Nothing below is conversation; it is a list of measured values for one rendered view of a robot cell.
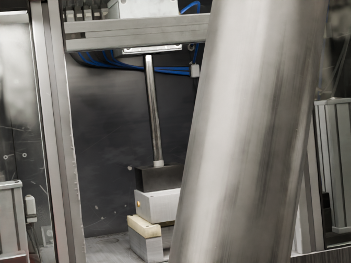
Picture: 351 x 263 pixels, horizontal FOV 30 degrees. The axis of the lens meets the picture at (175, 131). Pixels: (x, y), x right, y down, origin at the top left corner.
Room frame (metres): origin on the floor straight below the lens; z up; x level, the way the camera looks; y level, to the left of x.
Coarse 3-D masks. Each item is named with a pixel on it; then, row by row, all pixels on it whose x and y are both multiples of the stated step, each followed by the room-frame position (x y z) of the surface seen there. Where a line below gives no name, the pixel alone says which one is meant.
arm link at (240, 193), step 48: (240, 0) 0.54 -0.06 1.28; (288, 0) 0.53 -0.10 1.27; (240, 48) 0.53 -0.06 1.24; (288, 48) 0.53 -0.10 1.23; (240, 96) 0.52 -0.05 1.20; (288, 96) 0.52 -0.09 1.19; (192, 144) 0.54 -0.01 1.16; (240, 144) 0.51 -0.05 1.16; (288, 144) 0.52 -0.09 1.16; (192, 192) 0.52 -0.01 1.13; (240, 192) 0.50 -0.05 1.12; (288, 192) 0.52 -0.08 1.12; (192, 240) 0.51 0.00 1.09; (240, 240) 0.50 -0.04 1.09; (288, 240) 0.52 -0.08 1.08
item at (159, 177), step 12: (144, 60) 1.26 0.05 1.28; (144, 72) 1.27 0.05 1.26; (156, 96) 1.27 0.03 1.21; (156, 108) 1.26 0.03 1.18; (156, 120) 1.26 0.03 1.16; (156, 132) 1.26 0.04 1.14; (156, 144) 1.26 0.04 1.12; (156, 156) 1.26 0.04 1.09; (144, 168) 1.25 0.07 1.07; (156, 168) 1.24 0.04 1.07; (168, 168) 1.24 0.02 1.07; (180, 168) 1.25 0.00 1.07; (144, 180) 1.23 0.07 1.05; (156, 180) 1.24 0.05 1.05; (168, 180) 1.24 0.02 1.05; (180, 180) 1.25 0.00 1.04; (144, 192) 1.23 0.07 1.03
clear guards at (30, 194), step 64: (64, 0) 1.02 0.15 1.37; (128, 0) 1.05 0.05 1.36; (192, 0) 1.08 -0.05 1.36; (0, 64) 0.99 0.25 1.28; (320, 64) 1.14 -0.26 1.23; (0, 128) 0.99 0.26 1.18; (320, 128) 1.14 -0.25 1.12; (0, 192) 0.99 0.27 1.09; (320, 192) 1.13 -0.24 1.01; (0, 256) 0.98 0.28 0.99
